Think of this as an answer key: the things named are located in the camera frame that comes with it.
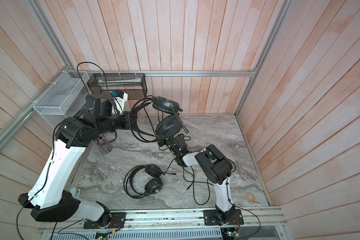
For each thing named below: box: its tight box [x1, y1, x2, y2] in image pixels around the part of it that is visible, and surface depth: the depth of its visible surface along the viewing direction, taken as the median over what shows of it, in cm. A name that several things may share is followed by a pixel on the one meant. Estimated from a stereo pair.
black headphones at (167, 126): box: [130, 95, 190, 139], surface depth 51 cm
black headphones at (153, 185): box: [123, 164, 163, 199], surface depth 83 cm
